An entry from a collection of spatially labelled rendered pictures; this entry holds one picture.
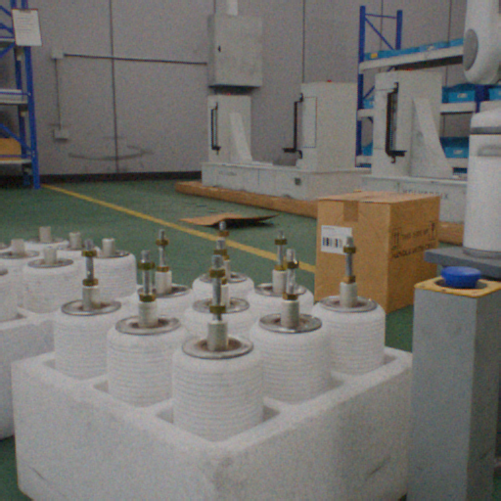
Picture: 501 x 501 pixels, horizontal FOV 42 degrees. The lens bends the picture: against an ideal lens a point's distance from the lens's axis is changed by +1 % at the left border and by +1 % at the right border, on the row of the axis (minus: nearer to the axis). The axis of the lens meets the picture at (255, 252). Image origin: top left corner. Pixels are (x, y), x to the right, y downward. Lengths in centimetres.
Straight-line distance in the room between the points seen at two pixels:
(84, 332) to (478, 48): 63
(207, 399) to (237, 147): 458
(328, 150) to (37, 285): 311
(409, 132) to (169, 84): 437
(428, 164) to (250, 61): 453
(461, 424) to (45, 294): 71
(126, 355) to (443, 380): 34
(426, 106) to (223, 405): 302
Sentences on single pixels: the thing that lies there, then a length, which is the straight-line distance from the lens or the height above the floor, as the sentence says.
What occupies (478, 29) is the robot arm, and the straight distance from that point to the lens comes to 96.
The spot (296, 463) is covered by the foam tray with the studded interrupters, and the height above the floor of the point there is 14.
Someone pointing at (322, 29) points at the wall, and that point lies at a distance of 851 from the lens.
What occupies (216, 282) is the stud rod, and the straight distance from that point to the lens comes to 66.
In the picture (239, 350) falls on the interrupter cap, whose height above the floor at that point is 25.
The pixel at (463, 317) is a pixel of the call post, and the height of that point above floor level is 29.
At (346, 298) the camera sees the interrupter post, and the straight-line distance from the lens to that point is 84.
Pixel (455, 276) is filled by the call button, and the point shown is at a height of 33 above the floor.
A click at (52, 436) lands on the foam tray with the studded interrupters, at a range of 85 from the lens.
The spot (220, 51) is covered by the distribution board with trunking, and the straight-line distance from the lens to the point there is 751.
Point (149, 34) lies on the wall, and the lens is 744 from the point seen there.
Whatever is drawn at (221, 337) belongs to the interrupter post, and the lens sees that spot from 67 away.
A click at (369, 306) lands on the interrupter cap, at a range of 84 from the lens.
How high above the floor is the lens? 47
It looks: 10 degrees down
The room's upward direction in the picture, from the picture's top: straight up
